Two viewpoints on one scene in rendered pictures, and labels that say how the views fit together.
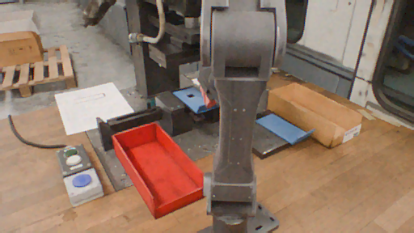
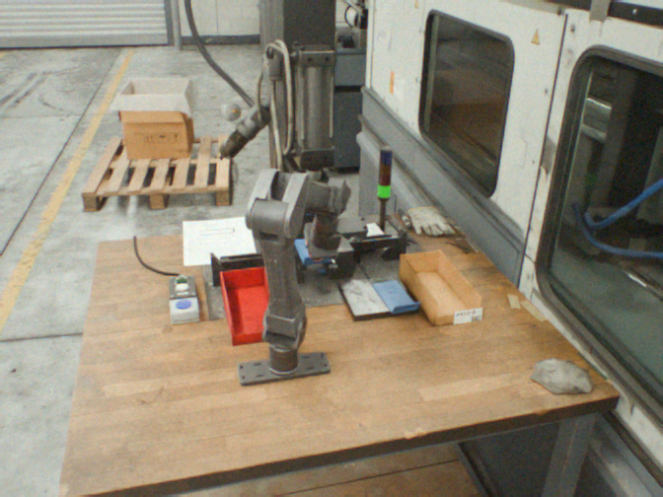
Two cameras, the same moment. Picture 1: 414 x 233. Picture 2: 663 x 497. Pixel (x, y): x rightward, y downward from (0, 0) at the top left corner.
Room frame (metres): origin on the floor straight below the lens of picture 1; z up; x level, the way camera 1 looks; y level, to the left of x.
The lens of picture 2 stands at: (-0.62, -0.45, 1.77)
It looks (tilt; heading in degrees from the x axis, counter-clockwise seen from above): 28 degrees down; 17
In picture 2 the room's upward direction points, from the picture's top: 1 degrees clockwise
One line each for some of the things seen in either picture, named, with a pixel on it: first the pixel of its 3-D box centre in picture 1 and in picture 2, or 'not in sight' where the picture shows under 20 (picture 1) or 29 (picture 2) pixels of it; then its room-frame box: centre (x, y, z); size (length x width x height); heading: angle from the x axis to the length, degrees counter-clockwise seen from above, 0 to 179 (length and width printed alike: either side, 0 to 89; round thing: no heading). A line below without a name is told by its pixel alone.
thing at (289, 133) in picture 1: (284, 124); (395, 293); (0.70, -0.21, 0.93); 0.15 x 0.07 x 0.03; 35
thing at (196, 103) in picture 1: (196, 95); (311, 248); (0.75, 0.03, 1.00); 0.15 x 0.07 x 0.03; 32
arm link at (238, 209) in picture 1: (229, 192); (283, 327); (0.37, -0.04, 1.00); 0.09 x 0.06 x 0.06; 87
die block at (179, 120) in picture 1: (194, 108); (313, 260); (0.79, 0.04, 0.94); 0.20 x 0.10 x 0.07; 122
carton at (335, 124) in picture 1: (311, 112); (438, 287); (0.77, -0.31, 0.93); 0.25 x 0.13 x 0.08; 32
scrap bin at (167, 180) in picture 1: (155, 163); (250, 304); (0.54, 0.12, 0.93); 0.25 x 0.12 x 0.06; 32
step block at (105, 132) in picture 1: (112, 131); (223, 268); (0.66, 0.25, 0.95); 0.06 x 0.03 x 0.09; 122
